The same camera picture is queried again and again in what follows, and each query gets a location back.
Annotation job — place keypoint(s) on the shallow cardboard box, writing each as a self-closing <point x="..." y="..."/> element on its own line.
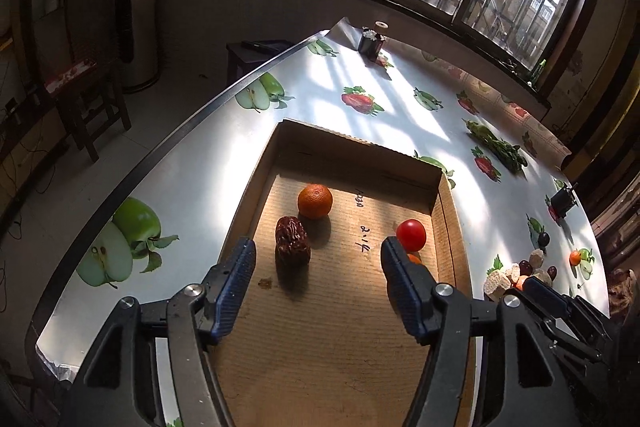
<point x="350" y="307"/>

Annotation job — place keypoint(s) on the red tomato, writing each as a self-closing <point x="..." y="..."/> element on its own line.
<point x="411" y="234"/>

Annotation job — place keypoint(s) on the small orange kumquat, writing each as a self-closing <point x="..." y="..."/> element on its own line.
<point x="414" y="259"/>

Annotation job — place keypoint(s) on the green leafy vegetable bunch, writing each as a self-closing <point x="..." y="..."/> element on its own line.
<point x="492" y="144"/>

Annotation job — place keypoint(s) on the fruit print tablecloth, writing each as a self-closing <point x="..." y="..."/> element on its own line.
<point x="200" y="167"/>

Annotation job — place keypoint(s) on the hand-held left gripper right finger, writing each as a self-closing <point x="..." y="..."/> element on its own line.
<point x="401" y="289"/>

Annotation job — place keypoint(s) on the small white sugarcane chunk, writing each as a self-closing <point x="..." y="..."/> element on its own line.
<point x="537" y="258"/>
<point x="542" y="277"/>
<point x="513" y="270"/>

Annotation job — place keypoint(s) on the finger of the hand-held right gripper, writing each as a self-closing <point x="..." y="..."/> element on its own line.
<point x="570" y="343"/>
<point x="546" y="296"/>

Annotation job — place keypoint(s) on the small orange fruit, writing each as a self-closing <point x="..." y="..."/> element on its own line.
<point x="521" y="282"/>

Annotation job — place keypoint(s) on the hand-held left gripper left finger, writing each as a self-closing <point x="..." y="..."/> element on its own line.
<point x="234" y="289"/>

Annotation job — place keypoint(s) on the small red date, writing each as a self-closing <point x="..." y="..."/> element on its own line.
<point x="552" y="273"/>

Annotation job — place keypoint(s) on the wrinkled red date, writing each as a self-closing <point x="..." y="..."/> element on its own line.
<point x="292" y="241"/>

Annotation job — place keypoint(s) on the dark wooden stool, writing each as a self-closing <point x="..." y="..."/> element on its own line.
<point x="85" y="102"/>

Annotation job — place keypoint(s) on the black table clamp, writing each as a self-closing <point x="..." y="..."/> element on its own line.
<point x="562" y="203"/>

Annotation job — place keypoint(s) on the large white sugarcane chunk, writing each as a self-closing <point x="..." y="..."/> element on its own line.
<point x="497" y="285"/>

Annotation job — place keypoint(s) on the dark side table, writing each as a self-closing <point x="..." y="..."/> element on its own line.
<point x="250" y="62"/>

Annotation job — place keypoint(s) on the black remote control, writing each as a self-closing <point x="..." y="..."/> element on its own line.
<point x="257" y="45"/>

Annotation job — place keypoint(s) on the small orange mandarin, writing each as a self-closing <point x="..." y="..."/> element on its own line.
<point x="575" y="257"/>

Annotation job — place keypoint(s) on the dark purple grape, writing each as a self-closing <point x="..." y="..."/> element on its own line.
<point x="544" y="239"/>
<point x="524" y="267"/>

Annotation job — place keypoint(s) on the dark cup with white items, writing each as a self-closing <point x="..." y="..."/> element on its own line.
<point x="371" y="42"/>

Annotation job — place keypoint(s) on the green glass bottle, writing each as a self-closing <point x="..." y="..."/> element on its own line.
<point x="541" y="71"/>

